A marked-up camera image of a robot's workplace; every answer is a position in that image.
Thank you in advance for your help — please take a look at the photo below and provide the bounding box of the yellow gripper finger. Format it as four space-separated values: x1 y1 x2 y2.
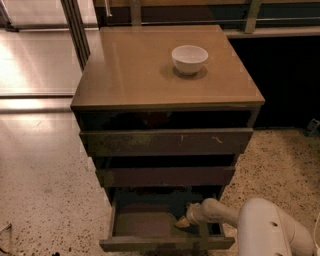
174 216 190 229

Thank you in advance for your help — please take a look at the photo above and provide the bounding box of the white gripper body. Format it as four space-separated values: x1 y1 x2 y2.
186 203 207 225

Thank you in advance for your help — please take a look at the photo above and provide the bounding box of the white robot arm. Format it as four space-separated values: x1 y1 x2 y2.
175 198 319 256

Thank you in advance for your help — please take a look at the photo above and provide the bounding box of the open bottom drawer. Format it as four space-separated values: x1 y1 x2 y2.
100 187 235 255

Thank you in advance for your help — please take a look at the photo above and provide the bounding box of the middle drawer dark front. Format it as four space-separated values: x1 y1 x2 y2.
96 166 235 187

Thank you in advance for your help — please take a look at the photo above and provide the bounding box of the drawer dark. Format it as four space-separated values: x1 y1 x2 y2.
80 128 253 157
96 166 235 187

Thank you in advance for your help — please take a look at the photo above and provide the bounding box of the top drawer dark front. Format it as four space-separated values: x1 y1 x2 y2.
80 128 253 157

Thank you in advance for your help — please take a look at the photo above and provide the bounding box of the brown drawer cabinet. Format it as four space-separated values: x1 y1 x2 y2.
70 25 266 254

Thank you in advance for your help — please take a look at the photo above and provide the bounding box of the small grey floor object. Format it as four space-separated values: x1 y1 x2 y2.
305 119 320 136

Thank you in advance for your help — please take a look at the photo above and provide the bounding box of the white ceramic bowl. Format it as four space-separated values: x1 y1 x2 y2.
171 45 208 75

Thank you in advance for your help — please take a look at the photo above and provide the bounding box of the metal railing frame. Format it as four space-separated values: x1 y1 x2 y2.
92 0 320 33

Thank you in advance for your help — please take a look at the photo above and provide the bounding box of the metal door frame post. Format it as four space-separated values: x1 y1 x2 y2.
60 0 90 70

